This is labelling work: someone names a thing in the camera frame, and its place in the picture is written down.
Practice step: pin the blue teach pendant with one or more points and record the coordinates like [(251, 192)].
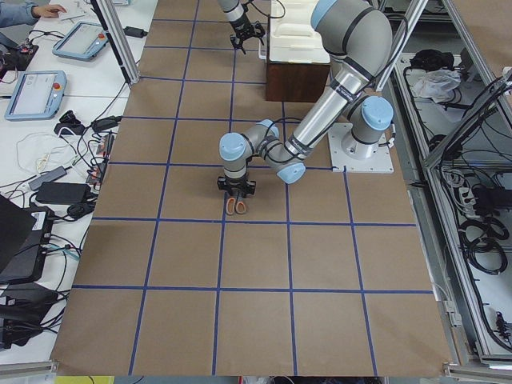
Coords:
[(37, 95), (83, 42)]

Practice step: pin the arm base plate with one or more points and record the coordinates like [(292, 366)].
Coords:
[(362, 150)]

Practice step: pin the white foam tray box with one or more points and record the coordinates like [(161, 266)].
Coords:
[(292, 38)]

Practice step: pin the orange grey scissors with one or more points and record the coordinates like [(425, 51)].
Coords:
[(235, 204)]

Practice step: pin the aluminium frame post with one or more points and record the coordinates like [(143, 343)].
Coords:
[(111, 24)]

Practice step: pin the black power adapter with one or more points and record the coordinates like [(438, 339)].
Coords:
[(62, 193)]

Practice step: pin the blue teach pendant far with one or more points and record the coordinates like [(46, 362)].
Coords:
[(83, 42)]

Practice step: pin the white drawer handle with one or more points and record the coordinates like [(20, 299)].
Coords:
[(262, 54)]

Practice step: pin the blue teach pendant near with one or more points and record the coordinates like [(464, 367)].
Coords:
[(37, 95)]

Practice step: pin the dark wooden drawer box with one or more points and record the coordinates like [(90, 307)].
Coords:
[(295, 82)]

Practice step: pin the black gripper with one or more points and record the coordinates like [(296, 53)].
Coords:
[(236, 185), (242, 27)]

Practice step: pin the person hand at desk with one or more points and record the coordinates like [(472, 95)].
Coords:
[(48, 11)]

